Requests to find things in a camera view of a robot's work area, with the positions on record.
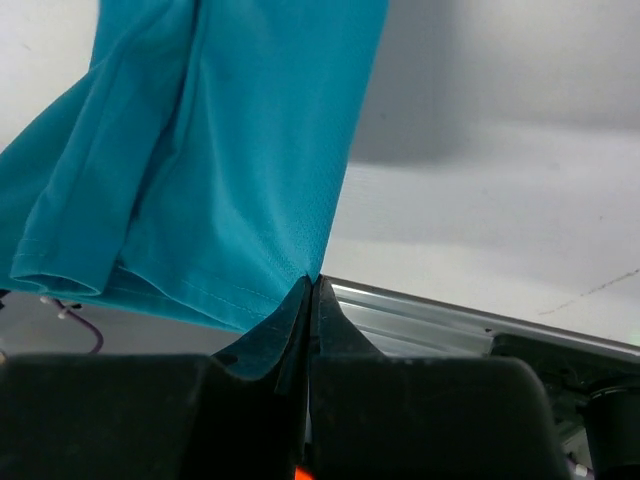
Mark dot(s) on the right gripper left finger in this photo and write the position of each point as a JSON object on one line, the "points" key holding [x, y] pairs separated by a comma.
{"points": [[237, 414]]}

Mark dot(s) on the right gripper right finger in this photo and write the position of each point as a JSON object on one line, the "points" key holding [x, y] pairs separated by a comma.
{"points": [[380, 417]]}

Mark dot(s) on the teal t shirt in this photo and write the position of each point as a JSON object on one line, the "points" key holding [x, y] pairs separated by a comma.
{"points": [[194, 171]]}

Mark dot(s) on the aluminium mounting rail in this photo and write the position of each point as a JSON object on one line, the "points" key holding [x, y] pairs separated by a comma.
{"points": [[404, 325]]}

